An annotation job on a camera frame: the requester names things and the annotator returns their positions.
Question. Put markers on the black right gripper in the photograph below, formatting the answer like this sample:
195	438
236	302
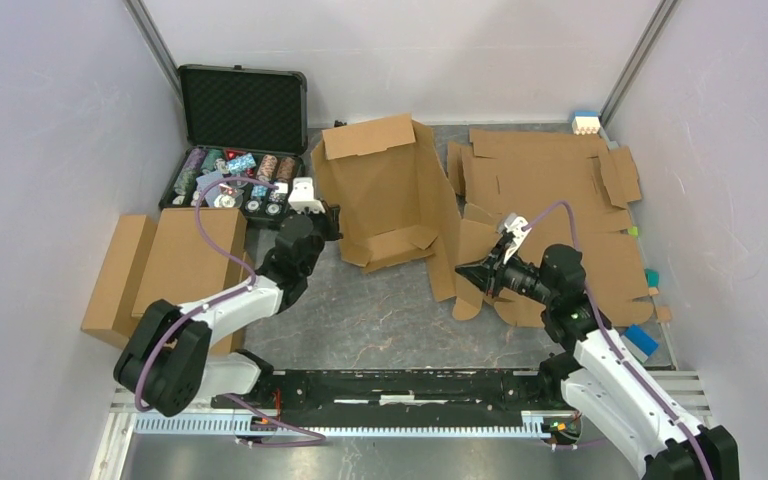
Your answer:
487	273

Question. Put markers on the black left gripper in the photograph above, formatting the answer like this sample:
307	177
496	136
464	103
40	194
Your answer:
331	218

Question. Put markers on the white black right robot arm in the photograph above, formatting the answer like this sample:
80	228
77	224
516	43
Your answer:
598	377

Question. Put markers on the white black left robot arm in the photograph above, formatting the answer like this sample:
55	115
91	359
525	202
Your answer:
164	362

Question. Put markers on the lower flat cardboard sheet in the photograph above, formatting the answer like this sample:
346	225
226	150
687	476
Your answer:
583	188

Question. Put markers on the black poker chip case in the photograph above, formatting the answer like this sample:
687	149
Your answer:
238	110

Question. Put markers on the teal toy block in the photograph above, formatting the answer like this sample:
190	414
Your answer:
652	278

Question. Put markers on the blue green striped block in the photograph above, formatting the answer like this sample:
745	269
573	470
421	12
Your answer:
639	343

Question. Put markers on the white blue toy block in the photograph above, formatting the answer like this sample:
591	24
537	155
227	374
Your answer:
586	123

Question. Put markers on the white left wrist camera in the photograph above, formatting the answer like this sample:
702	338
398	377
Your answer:
300	195

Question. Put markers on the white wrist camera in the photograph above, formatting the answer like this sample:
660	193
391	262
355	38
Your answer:
300	195
513	231

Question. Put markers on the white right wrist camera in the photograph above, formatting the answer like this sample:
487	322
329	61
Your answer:
513	231

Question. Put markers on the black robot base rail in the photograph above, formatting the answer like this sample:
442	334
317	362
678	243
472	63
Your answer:
438	398

